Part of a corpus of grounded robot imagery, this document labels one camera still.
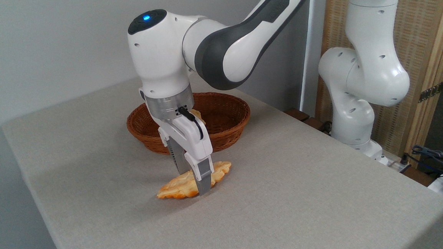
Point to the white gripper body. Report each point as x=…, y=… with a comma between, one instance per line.
x=193, y=142

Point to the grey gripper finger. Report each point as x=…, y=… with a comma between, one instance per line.
x=204, y=177
x=177, y=158

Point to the large leaf-shaped bread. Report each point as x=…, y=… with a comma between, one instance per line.
x=177, y=189

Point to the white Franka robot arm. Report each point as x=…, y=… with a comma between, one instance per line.
x=160, y=51

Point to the small golden bread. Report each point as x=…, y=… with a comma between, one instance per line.
x=201, y=118

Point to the brown wicker basket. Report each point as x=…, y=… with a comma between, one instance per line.
x=227, y=117

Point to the dark brown wooden block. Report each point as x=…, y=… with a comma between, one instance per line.
x=298, y=114

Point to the white vertical pole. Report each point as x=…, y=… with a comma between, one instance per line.
x=312, y=68

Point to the metal screen hinge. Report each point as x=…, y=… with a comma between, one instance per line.
x=430, y=92

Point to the rattan wooden folding screen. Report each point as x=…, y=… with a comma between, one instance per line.
x=423, y=36

